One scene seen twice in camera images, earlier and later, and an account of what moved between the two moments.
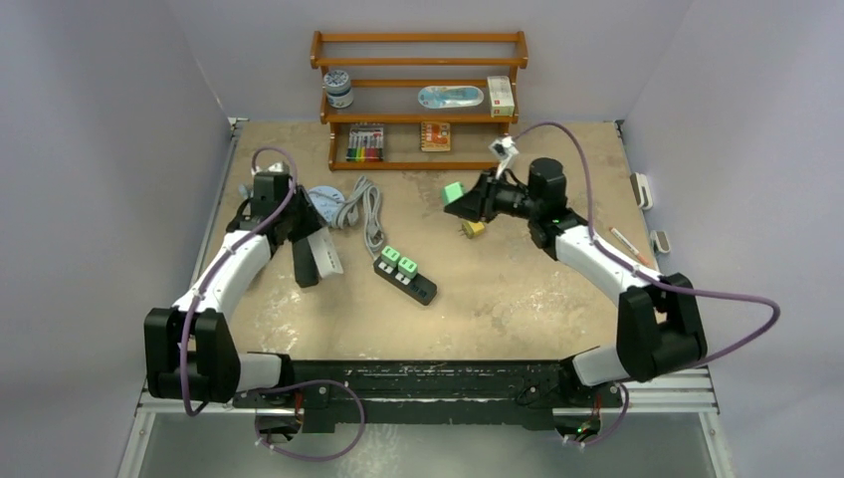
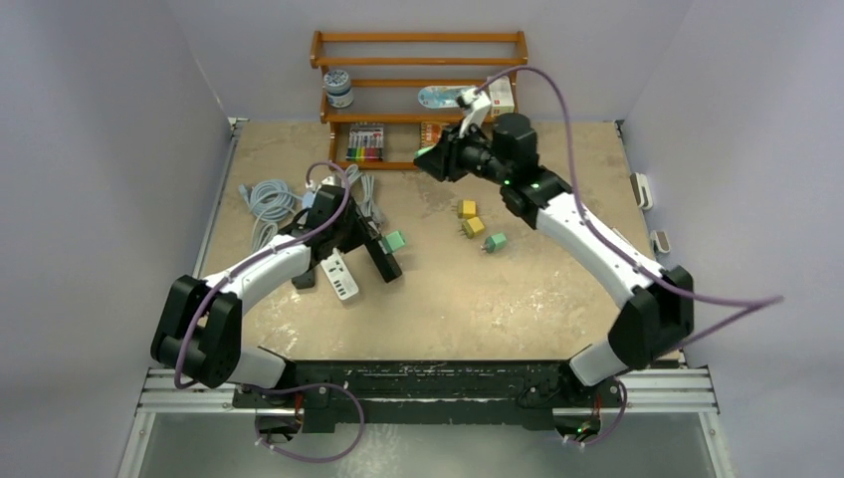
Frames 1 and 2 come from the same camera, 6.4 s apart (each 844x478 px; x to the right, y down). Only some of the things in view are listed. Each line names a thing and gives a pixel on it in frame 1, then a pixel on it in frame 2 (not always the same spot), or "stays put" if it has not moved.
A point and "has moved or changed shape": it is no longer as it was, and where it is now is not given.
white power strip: [324, 253] has moved or changed shape
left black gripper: [313, 221] → [361, 231]
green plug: [452, 192] → [495, 243]
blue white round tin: [339, 89] stays put
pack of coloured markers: [365, 142] stays put
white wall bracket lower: [661, 240] stays put
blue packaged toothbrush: [450, 97] stays put
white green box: [501, 96] stays put
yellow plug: [472, 228] stays put
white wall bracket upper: [642, 190] stays put
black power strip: [418, 288] has moved or changed shape
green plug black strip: [390, 256] → [422, 151]
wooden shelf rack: [418, 102] stays put
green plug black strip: [407, 267] → [393, 241]
